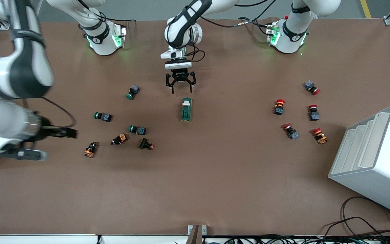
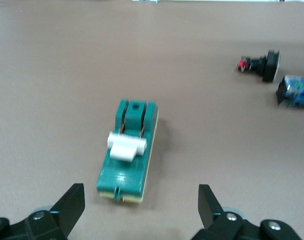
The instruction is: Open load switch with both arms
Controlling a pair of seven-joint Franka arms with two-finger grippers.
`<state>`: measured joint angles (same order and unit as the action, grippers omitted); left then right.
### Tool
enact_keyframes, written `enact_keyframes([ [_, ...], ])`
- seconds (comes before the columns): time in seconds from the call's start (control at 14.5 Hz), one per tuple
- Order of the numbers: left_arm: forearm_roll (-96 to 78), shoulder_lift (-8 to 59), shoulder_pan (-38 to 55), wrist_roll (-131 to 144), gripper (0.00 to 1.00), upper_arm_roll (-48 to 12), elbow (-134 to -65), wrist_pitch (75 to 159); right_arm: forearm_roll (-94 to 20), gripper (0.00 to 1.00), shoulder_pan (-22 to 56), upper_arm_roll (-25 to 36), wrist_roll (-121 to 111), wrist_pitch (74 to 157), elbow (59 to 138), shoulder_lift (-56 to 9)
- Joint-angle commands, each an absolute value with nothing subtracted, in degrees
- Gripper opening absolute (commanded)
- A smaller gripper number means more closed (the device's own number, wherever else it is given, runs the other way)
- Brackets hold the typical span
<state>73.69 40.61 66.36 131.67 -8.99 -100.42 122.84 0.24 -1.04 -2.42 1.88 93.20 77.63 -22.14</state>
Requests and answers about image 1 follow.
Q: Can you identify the green load switch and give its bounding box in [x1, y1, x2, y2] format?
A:
[180, 97, 193, 122]

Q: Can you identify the black push button orange block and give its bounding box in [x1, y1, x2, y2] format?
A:
[111, 133, 128, 146]
[84, 142, 99, 158]

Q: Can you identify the green push button blue block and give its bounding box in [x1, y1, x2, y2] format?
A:
[94, 111, 112, 122]
[129, 125, 147, 136]
[126, 84, 140, 100]

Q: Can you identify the black push button red block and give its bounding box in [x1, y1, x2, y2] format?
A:
[139, 138, 155, 150]

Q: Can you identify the brown paper table cover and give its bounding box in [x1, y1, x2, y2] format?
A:
[0, 17, 390, 236]

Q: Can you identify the red emergency button blue block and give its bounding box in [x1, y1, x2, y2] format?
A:
[304, 80, 321, 95]
[308, 104, 320, 121]
[282, 123, 300, 140]

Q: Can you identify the red emergency button orange block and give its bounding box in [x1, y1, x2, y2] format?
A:
[312, 127, 328, 145]

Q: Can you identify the white slotted rack bin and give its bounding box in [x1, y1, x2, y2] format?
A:
[328, 104, 390, 218]

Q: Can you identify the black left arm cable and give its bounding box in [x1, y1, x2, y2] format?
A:
[185, 0, 277, 63]

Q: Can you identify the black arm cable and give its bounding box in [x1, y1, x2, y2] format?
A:
[22, 0, 136, 128]
[185, 0, 277, 63]

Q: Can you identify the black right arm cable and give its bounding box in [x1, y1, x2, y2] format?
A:
[22, 0, 136, 128]

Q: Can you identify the red emergency button orange ring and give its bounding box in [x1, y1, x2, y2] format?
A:
[274, 99, 286, 116]

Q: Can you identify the white table edge rail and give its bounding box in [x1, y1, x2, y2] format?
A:
[0, 234, 189, 244]

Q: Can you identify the metal table edge bracket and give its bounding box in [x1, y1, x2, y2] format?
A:
[186, 225, 207, 244]

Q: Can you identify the black cable bundle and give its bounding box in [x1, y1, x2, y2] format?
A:
[203, 233, 390, 244]

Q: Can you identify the black looped cable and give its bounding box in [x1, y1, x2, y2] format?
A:
[320, 196, 390, 238]

